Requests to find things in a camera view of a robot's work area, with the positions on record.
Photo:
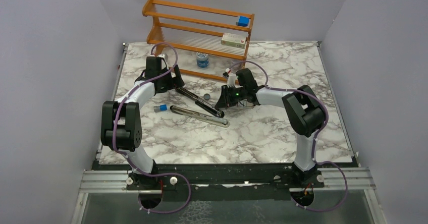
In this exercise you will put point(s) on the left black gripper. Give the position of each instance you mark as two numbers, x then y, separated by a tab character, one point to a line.
173	82

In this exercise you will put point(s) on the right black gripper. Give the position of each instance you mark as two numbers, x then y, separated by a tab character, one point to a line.
225	100

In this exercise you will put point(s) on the black stapler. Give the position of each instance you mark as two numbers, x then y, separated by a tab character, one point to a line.
204	104

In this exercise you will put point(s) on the blue grey small cylinder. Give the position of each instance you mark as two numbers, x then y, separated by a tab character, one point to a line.
159	108

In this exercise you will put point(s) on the silver chrome stapler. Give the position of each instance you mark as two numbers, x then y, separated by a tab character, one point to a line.
200	116

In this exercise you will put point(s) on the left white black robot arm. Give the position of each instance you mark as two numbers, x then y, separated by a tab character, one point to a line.
121	128

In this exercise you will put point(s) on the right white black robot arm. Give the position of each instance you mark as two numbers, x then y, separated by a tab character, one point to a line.
305	113

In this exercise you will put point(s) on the white green staples carton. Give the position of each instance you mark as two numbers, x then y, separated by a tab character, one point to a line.
233	40

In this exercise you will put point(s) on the blue white plastic jar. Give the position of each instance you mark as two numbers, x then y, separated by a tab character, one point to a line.
202	59

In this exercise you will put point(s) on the orange wooden shelf rack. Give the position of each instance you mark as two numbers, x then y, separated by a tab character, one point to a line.
195	28

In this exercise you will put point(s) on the blue box on shelf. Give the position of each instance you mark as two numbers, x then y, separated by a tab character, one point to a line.
242	21

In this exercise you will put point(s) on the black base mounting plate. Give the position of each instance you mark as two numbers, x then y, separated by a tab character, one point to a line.
224	182

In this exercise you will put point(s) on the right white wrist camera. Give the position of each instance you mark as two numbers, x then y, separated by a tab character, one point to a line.
231	77

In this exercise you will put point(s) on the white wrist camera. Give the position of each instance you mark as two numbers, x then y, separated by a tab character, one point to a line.
231	77
163	56

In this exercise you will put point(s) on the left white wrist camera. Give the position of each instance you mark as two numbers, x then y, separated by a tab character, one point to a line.
163	56

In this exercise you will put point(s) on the aluminium frame rail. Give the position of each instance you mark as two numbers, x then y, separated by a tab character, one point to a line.
349	195

